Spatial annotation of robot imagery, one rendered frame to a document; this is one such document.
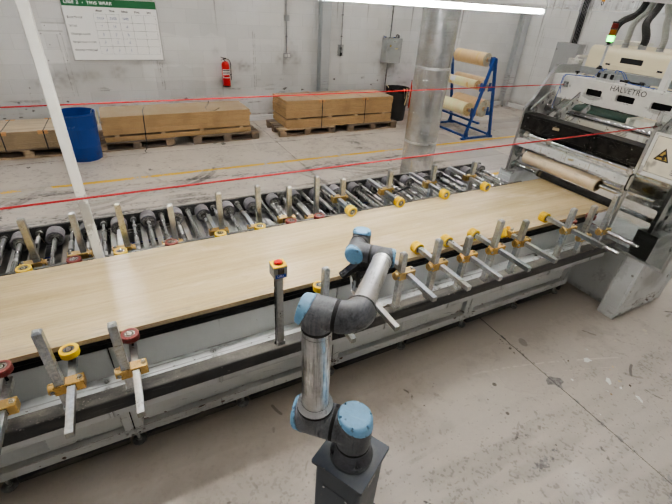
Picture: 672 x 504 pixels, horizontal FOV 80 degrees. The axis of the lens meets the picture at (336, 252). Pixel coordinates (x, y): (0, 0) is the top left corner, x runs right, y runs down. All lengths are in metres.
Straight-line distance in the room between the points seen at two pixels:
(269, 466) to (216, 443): 0.36
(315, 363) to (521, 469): 1.75
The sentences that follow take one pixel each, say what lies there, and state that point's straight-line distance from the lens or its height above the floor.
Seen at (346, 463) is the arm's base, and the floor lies 0.65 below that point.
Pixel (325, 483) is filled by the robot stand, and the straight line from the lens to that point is 2.08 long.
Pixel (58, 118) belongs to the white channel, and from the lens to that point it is 2.56.
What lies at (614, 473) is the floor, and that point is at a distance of 3.21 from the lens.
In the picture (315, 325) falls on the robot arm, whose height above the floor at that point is 1.38.
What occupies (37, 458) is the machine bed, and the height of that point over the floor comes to 0.17.
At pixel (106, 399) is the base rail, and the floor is 0.70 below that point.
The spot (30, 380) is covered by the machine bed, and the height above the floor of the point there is 0.73.
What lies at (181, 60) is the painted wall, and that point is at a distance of 8.83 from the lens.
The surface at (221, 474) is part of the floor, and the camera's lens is 2.68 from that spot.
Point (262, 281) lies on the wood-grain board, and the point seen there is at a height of 0.90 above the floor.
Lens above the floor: 2.30
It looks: 32 degrees down
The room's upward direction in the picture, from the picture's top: 4 degrees clockwise
